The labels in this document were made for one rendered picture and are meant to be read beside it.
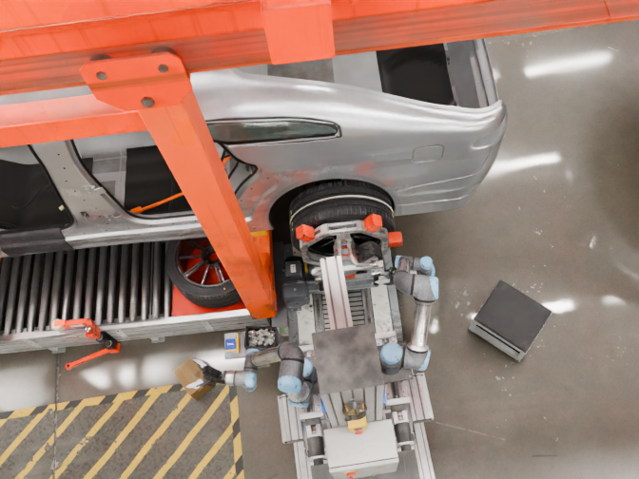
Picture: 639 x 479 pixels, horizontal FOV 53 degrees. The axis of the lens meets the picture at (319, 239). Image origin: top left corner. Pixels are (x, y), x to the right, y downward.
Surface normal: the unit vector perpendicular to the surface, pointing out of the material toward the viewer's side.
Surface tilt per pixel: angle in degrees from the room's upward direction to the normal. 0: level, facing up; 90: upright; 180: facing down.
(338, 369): 0
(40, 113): 0
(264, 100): 34
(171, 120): 90
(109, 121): 90
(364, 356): 0
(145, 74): 90
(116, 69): 90
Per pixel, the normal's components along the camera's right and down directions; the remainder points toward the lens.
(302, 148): 0.07, 0.81
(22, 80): -0.07, -0.43
